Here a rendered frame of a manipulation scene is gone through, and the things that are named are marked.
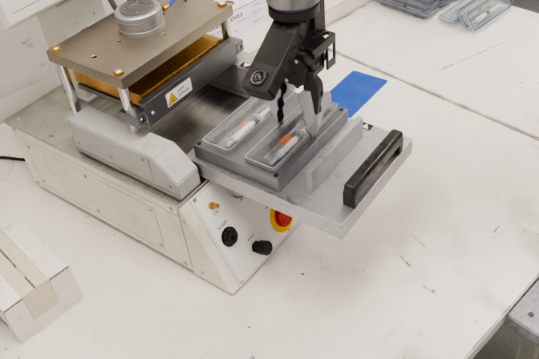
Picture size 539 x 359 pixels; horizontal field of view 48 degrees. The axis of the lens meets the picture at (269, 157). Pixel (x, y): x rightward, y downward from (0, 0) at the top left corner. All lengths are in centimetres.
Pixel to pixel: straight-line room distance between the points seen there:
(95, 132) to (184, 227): 21
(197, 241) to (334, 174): 25
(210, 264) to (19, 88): 80
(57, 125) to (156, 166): 32
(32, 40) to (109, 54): 61
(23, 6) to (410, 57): 95
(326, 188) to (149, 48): 36
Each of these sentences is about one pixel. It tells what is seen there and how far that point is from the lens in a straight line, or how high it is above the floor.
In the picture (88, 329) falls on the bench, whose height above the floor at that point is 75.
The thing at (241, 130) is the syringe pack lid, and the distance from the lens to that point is 96.
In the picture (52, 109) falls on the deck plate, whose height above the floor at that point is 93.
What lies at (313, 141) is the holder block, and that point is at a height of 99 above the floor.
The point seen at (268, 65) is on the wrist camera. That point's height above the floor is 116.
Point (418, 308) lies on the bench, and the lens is 103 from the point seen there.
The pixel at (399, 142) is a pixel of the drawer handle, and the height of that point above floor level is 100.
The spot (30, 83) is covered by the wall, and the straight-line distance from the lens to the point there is 164.
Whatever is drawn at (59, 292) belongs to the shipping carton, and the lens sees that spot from 108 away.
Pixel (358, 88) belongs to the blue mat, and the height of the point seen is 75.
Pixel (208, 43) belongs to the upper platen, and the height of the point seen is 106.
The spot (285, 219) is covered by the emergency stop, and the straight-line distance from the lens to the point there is 110.
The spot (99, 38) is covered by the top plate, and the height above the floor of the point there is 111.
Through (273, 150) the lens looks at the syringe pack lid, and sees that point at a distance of 91.
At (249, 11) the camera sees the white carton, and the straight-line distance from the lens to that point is 166.
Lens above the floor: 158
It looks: 40 degrees down
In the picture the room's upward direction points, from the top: 7 degrees counter-clockwise
